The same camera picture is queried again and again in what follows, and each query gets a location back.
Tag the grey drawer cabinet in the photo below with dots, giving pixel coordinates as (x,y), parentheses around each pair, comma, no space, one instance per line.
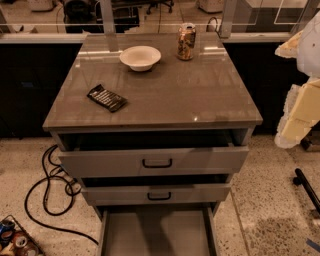
(205,93)

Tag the black stand leg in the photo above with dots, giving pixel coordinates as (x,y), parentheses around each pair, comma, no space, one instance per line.
(301,180)

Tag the wire basket of cans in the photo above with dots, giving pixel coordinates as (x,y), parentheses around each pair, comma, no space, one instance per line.
(16,241)

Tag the bottom grey drawer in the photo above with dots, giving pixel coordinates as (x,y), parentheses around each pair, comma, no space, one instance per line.
(158,230)

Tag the orange patterned drink can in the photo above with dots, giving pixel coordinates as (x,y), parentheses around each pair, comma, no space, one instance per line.
(186,41)

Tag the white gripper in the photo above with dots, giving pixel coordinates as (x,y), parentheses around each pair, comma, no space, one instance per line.
(309,50)

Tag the black office chair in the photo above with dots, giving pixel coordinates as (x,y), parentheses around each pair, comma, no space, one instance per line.
(82,16)

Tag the grey drawer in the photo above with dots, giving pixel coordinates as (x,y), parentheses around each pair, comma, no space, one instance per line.
(158,230)
(133,154)
(203,190)

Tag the middle grey drawer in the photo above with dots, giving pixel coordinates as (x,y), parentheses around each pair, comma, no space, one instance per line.
(203,190)

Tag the blue tape strip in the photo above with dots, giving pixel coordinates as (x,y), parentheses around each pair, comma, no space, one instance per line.
(313,245)

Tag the white ceramic bowl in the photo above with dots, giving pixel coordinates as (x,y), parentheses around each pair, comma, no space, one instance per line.
(140,58)

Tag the top grey drawer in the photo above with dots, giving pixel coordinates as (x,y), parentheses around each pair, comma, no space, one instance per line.
(133,154)

